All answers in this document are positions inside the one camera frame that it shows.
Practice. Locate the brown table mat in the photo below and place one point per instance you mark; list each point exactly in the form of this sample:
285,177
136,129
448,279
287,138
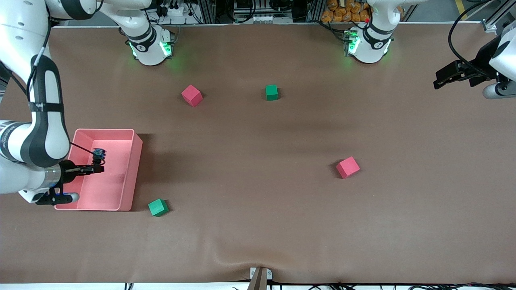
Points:
258,225

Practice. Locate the pink plastic bin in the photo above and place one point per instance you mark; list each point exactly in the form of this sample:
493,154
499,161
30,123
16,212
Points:
109,181

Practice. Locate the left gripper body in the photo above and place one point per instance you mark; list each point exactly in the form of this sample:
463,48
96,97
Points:
480,59

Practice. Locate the orange snack bags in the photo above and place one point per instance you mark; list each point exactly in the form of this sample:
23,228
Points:
342,12

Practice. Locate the red foam cube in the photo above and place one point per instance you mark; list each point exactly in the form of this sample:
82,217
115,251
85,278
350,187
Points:
191,95
347,167

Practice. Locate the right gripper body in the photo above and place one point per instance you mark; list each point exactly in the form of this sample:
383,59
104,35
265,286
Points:
68,168

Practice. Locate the white power strip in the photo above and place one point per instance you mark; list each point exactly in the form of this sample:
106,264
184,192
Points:
173,10

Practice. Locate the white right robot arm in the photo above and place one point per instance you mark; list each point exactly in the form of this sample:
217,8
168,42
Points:
16,40

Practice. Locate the orange capped black button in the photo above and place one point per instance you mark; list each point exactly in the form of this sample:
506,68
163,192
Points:
98,154

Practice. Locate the aluminium frame profile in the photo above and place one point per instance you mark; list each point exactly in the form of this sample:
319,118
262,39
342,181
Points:
498,16

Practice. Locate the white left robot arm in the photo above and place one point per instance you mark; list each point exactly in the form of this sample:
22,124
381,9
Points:
369,48

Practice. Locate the green foam cube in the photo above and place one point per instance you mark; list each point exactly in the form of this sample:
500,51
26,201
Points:
157,207
271,92

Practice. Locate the silver camera mount bracket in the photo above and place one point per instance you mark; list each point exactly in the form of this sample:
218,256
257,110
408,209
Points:
260,278

